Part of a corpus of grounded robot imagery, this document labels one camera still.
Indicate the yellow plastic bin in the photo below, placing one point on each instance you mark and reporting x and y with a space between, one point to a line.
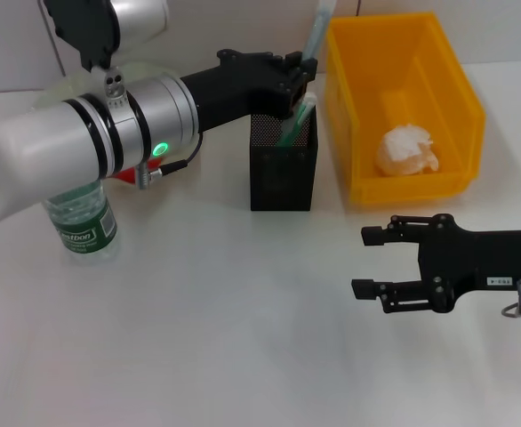
398 189

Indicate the green utility knife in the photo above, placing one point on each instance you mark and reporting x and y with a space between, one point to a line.
294 124

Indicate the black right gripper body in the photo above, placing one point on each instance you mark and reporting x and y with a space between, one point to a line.
487 262

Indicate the black mesh pen holder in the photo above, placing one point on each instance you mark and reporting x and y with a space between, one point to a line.
282 187

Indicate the white paper ball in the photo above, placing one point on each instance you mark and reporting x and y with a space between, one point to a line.
403 151

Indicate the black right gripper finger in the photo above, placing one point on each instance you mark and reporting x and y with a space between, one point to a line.
376 236
407 295

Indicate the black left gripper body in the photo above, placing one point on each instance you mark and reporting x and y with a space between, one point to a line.
242 89

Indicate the clear bottle with green label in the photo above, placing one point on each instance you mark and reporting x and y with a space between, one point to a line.
82 231

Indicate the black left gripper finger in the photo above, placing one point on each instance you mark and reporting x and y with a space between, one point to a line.
294 60
309 71

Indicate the pale green glass fruit plate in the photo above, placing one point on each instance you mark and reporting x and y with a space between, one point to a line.
65 89

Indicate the grey marker pen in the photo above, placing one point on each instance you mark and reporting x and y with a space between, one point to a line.
316 31

